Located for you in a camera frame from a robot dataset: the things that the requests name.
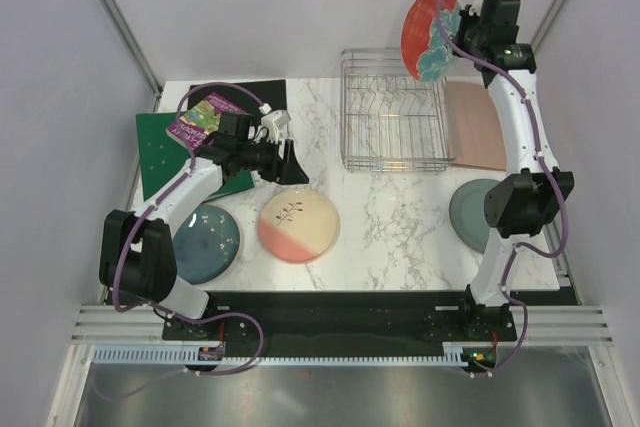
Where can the aluminium rail frame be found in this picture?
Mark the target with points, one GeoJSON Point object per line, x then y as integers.
{"type": "Point", "coordinates": [537, 325]}

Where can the pink mat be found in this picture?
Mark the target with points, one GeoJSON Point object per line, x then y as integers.
{"type": "Point", "coordinates": [477, 138]}

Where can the grey-green rimmed plate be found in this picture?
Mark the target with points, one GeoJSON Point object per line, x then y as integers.
{"type": "Point", "coordinates": [467, 215]}

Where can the purple children's book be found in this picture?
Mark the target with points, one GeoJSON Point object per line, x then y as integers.
{"type": "Point", "coordinates": [197, 122]}

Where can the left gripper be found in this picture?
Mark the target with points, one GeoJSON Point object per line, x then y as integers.
{"type": "Point", "coordinates": [291, 171]}

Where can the dark blue speckled plate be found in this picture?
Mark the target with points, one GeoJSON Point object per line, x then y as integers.
{"type": "Point", "coordinates": [206, 244]}

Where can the green mat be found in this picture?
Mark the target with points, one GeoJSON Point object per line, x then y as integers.
{"type": "Point", "coordinates": [161, 157]}

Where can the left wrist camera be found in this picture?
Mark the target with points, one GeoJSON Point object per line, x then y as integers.
{"type": "Point", "coordinates": [273, 125]}

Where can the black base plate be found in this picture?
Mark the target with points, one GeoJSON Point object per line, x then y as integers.
{"type": "Point", "coordinates": [246, 302]}

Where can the red plate with teal flower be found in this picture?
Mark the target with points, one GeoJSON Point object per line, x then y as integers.
{"type": "Point", "coordinates": [425, 54]}

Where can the pink and cream plate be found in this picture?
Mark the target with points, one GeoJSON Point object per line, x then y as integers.
{"type": "Point", "coordinates": [298, 226]}

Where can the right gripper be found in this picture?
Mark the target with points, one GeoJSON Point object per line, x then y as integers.
{"type": "Point", "coordinates": [467, 16]}

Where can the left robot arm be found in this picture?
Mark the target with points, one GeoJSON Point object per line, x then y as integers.
{"type": "Point", "coordinates": [137, 252]}

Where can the metal wire dish rack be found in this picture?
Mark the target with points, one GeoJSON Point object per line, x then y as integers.
{"type": "Point", "coordinates": [390, 121]}

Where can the white slotted cable duct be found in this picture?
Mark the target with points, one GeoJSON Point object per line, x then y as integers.
{"type": "Point", "coordinates": [200, 356]}

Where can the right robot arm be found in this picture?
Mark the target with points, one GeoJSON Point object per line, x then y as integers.
{"type": "Point", "coordinates": [535, 189]}

